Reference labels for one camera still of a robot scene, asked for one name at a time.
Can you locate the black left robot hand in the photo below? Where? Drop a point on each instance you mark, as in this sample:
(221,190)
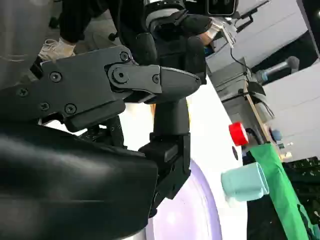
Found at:
(180,32)

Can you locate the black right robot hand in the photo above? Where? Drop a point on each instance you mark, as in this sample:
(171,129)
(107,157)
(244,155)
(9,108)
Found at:
(75,180)

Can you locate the grey machine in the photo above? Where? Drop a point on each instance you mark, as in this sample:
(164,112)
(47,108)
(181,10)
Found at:
(232,85)

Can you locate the grey foam-tipped microphone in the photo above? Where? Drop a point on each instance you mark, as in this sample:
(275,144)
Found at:
(277,68)

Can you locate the wooden stick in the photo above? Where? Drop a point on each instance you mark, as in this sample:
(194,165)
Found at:
(257,115)

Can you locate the red round button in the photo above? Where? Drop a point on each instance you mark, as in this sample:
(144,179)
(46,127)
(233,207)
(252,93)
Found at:
(238,133)

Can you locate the lilac plate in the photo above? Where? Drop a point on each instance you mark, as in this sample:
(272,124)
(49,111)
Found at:
(190,215)

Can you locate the black table grommet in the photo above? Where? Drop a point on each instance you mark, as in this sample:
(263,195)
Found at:
(235,152)

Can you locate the grey robot torso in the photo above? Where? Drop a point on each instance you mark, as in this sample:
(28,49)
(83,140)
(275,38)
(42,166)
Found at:
(22,30)

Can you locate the pale green mug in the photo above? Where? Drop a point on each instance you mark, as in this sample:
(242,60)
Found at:
(243,182)

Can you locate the green cloth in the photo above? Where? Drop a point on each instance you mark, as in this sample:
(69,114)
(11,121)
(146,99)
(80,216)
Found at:
(277,190)

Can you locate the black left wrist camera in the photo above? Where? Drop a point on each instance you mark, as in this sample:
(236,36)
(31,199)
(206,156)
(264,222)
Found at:
(221,6)

